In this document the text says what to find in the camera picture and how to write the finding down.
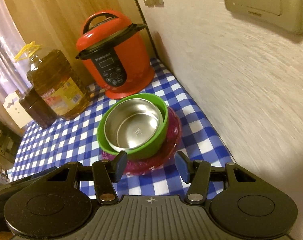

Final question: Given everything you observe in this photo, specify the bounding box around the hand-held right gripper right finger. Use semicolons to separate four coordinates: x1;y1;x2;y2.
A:
175;151;257;204

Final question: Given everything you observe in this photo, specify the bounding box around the blue checkered tablecloth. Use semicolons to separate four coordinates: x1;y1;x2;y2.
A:
6;57;234;200

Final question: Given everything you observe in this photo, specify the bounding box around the dark folding rack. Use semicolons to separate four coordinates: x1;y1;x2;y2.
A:
0;115;24;165

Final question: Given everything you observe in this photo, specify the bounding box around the sheer curtain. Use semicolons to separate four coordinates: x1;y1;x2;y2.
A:
0;0;29;120

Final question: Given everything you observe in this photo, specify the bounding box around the stainless steel bowl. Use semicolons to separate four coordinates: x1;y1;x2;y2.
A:
104;99;164;153

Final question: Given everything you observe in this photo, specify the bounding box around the red electric pressure cooker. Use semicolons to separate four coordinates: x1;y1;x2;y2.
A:
75;10;155;100

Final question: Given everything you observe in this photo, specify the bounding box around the wooden cabinet panel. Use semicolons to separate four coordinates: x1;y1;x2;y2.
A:
0;0;152;85

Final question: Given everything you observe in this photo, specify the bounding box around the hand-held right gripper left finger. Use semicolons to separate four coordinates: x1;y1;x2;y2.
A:
45;151;128;203

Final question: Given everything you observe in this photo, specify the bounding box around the beige wall socket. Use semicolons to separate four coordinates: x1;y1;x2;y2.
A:
220;0;303;35

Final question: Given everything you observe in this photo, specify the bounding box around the brown canister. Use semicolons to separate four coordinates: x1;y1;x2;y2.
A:
18;88;58;130

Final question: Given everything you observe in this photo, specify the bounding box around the cooking oil bottle yellow cap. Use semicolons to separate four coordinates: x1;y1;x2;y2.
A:
15;41;90;120

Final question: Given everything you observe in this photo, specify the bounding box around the green plastic bowl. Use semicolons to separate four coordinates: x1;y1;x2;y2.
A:
96;93;169;160

